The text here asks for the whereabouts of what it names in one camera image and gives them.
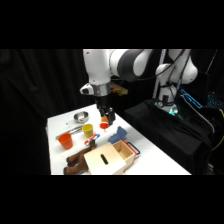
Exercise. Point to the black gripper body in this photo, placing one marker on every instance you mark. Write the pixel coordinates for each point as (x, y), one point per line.
(104, 102)

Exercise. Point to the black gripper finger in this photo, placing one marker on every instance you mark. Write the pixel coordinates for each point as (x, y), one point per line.
(111, 117)
(103, 112)

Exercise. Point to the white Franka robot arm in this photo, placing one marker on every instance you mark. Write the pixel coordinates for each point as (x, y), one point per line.
(96, 66)

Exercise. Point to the small orange measuring cup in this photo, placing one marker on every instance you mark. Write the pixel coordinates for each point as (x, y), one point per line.
(104, 126)

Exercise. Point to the blue fuzzy cloth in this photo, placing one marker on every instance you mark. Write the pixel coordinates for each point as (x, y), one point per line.
(118, 134)

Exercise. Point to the metal measuring cup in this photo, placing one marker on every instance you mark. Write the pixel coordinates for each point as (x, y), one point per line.
(81, 117)

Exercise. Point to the yellow plastic cup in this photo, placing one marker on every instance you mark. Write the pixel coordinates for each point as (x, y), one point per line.
(87, 130)

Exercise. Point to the metal tongs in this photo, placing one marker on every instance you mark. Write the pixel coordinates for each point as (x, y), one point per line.
(71, 130)

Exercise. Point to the light wooden box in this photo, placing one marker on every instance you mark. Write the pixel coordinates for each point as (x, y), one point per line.
(105, 161)

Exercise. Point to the large orange plastic cup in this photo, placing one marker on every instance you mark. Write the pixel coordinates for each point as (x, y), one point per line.
(65, 141)

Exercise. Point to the brown plush toy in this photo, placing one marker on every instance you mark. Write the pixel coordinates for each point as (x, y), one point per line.
(77, 160)

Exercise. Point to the black robot stand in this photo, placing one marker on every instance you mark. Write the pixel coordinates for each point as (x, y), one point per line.
(166, 133)

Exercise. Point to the small green light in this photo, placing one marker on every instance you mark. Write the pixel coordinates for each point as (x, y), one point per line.
(172, 111)

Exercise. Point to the white tablecloth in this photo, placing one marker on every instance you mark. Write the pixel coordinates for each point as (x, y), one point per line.
(156, 160)

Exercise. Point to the black curtain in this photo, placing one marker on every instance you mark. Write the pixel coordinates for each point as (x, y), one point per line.
(33, 83)

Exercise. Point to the blue lit device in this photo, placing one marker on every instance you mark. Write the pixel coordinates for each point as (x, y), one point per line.
(191, 98)

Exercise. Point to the lit keyboard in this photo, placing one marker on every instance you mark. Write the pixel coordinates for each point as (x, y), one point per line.
(215, 101)

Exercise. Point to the tan wrist camera mount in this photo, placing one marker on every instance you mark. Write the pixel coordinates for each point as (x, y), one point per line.
(119, 88)

